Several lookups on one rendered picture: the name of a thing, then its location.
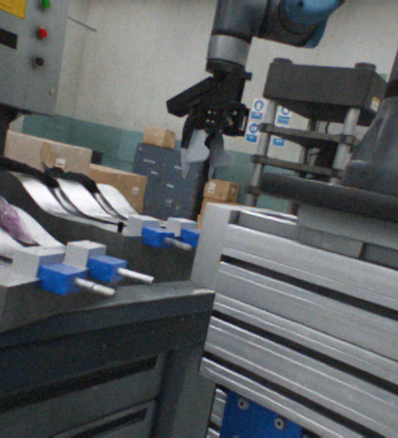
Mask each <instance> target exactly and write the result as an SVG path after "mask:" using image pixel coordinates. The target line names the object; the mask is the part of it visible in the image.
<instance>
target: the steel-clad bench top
mask: <svg viewBox="0 0 398 438"><path fill-rule="evenodd" d="M214 292H215V291H214V290H213V291H212V290H210V289H207V288H204V287H202V286H199V285H194V284H192V283H191V281H187V282H175V283H163V284H153V285H152V286H150V285H129V286H118V287H117V291H116V296H115V297H106V298H103V299H100V300H97V301H94V302H91V304H87V305H84V306H81V307H77V308H74V309H71V310H68V311H65V312H63V313H66V312H74V311H83V310H92V309H98V308H100V307H108V306H117V305H125V304H133V303H142V302H150V301H159V300H166V299H174V298H183V297H191V296H199V295H208V294H214Z"/></svg>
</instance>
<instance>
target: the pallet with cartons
mask: <svg viewBox="0 0 398 438"><path fill-rule="evenodd" d="M88 176H89V179H90V180H93V181H94V182H95V183H96V184H103V185H109V186H111V187H113V188H115V189H116V190H117V191H118V192H119V193H120V194H121V195H122V196H123V197H124V198H125V199H126V201H127V202H128V203H129V204H130V206H131V207H132V208H133V209H134V210H135V211H137V212H140V213H142V208H143V204H142V202H143V198H144V193H145V188H146V184H147V179H148V177H146V176H141V175H137V174H133V173H128V172H124V171H120V170H115V169H111V168H107V167H102V166H101V165H98V164H94V163H90V168H89V173H88Z"/></svg>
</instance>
